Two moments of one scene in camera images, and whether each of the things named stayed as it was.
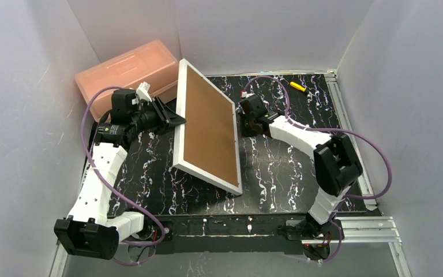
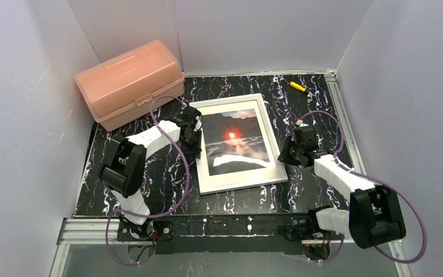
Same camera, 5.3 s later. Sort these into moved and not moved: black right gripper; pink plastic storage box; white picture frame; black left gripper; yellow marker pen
Moved: black right gripper; black left gripper; white picture frame
Not moved: pink plastic storage box; yellow marker pen
